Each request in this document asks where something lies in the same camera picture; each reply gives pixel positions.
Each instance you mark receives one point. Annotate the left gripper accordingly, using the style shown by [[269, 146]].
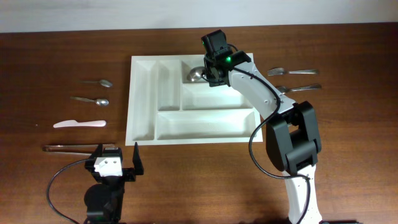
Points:
[[127, 173]]

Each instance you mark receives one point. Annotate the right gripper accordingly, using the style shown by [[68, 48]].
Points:
[[212, 76]]

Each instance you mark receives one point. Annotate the large metal spoon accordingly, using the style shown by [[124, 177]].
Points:
[[196, 74]]

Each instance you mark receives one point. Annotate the metal tongs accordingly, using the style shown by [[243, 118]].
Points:
[[82, 149]]

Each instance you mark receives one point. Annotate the small metal teaspoon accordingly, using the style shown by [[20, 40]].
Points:
[[104, 83], [99, 102]]

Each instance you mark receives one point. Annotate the metal fork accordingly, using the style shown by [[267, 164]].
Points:
[[284, 89], [282, 71]]

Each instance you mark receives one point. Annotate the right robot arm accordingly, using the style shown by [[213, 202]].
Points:
[[292, 134]]

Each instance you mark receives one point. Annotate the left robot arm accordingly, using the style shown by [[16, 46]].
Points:
[[104, 200]]

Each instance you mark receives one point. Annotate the white plastic cutlery tray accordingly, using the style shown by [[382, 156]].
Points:
[[165, 108]]

